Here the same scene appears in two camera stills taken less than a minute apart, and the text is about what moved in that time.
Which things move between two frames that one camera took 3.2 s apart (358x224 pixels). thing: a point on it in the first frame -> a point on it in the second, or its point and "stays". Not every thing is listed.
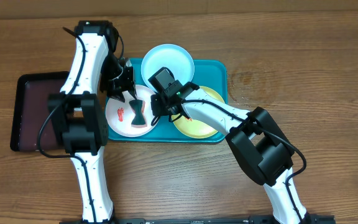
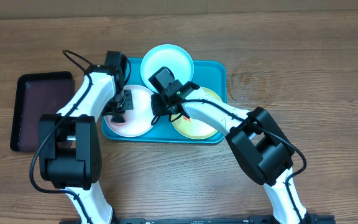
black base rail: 309,219 stays
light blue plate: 170,56 stays
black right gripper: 158,106 stays
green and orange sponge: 138,120 -> 118,120
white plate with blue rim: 120,114 stays
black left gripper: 128,85 -> 128,105
